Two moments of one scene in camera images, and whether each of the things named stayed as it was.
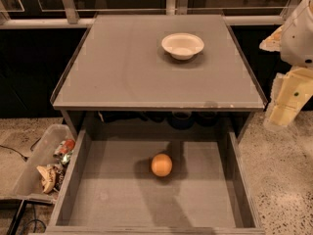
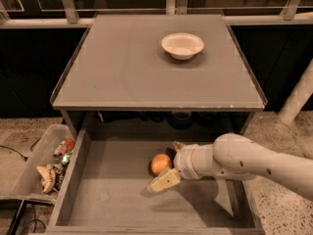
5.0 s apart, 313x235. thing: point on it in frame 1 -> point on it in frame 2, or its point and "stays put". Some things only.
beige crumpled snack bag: (49, 177) stays put
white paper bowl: (183, 46) stays put
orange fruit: (161, 164) stays put
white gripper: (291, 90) -> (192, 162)
